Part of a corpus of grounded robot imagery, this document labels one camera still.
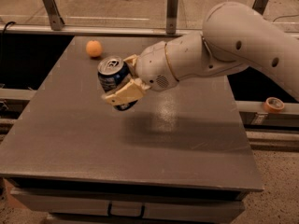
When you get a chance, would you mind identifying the metal bracket post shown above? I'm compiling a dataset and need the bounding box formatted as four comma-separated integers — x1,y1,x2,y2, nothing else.
42,0,64,31
166,0,178,35
252,0,269,15

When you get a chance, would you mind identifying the right metal bracket post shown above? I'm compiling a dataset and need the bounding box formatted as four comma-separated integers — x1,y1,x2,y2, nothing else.
252,0,269,15

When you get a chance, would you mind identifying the blue pepsi can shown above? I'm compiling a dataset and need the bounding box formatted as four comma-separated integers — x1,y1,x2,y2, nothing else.
97,55,138,112

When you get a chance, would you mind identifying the middle metal bracket post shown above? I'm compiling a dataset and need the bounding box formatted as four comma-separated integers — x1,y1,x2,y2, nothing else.
166,0,178,35

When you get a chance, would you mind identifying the grey drawer with black handle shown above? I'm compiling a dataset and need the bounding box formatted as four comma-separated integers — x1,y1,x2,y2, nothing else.
10,188,245,224

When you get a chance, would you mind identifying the left metal bracket post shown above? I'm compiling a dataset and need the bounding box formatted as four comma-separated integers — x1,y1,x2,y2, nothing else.
42,0,64,31

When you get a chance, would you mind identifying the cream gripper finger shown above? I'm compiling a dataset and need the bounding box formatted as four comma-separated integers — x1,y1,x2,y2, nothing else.
123,54,138,76
101,78,150,105

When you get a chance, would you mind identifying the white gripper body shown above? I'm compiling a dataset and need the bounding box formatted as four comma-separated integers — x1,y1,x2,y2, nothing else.
135,41,178,91

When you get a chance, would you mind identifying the black cable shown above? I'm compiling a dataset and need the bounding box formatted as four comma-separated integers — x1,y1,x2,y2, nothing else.
0,21,17,67

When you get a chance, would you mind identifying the orange fruit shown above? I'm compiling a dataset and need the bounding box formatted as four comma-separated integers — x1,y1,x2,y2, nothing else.
86,40,103,58

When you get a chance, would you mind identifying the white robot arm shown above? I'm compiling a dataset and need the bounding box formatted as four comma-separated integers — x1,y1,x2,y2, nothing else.
100,2,299,105

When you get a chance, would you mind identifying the metal rail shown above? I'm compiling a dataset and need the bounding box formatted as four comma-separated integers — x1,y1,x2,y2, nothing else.
0,23,204,39

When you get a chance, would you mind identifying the orange tape roll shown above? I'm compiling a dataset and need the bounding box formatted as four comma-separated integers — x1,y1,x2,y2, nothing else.
263,97,285,113

